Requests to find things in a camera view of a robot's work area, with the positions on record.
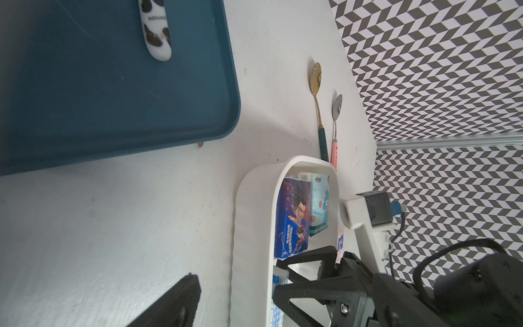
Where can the teal tissue pack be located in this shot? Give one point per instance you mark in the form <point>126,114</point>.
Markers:
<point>320,195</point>

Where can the silver spoon pink handle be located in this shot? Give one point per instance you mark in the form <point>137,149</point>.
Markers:
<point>336,109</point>

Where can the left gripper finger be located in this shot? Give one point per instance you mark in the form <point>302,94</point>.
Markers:
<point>177,307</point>

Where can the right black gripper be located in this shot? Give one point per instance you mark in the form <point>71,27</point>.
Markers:
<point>355,298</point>

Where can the gold spoon green handle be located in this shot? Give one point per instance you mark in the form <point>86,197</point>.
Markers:
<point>314,85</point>

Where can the teal rectangular tray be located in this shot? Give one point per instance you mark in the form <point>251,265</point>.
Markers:
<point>78,83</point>

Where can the white plastic storage box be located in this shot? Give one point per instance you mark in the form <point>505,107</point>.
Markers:
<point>254,235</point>

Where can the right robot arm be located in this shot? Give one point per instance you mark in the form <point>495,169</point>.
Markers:
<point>487,292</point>

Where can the cartoon dark blue tissue pack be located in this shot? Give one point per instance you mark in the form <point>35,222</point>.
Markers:
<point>292,218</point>

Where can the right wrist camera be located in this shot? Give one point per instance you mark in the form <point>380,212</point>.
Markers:
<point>376,221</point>

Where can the pink white tissue pack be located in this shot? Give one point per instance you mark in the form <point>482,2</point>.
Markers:
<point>340,241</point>

